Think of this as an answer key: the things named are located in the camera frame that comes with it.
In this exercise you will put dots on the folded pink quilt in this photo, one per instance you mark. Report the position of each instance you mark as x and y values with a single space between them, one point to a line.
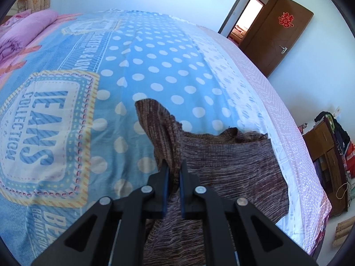
25 33

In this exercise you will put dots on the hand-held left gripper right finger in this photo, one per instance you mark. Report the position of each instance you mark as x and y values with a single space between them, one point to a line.
181 194

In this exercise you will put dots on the wooden cabinet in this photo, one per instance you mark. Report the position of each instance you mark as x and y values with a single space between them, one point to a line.
330 166

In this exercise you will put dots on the brown wooden door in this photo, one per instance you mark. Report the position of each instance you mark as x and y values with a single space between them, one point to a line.
266 47

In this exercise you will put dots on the brown striped knit garment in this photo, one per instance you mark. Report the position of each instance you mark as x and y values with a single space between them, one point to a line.
222 166

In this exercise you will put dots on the pile of dark clothes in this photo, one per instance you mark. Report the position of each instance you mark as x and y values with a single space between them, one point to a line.
337 133

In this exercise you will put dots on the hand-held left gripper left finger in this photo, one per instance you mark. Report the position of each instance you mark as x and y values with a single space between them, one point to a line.
165 191

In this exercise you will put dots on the red paper door decoration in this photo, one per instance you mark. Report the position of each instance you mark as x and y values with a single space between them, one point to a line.
285 19

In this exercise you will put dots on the white wall socket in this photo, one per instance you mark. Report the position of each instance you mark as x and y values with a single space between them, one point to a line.
337 109

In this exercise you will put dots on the wooden slat pieces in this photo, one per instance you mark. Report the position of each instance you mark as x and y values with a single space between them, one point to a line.
344 231

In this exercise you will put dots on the brown door frame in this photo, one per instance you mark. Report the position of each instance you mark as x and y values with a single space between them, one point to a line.
235 5

